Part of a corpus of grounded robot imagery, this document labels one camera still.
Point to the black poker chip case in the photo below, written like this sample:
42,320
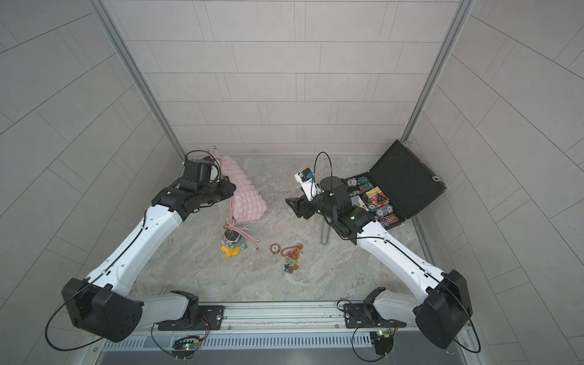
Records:
397,187

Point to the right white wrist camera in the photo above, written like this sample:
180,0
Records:
306,179

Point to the pink quilted bag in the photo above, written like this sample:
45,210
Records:
246,204

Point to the yellow duck keychain charm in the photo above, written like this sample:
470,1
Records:
232,243

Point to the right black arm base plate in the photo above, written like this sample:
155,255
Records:
355,316

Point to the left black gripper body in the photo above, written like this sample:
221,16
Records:
220,189

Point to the small copper tape roll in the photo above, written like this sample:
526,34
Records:
275,249

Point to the right circuit board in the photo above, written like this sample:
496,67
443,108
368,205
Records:
382,342

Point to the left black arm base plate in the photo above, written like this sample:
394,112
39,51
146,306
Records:
205,318

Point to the grey metal cylinder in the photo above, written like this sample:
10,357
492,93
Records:
324,238

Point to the circuit board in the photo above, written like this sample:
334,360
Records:
186,347
382,342

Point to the aluminium mounting rail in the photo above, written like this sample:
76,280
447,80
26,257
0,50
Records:
286,317

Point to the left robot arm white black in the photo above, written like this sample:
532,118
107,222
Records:
101,303

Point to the orange colourful keychain decoration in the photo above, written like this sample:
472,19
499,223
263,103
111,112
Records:
292,254

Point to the left circuit board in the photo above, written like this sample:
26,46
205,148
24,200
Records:
186,347

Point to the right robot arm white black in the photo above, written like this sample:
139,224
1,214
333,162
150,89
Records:
441,304

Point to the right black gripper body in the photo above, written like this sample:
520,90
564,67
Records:
308,209

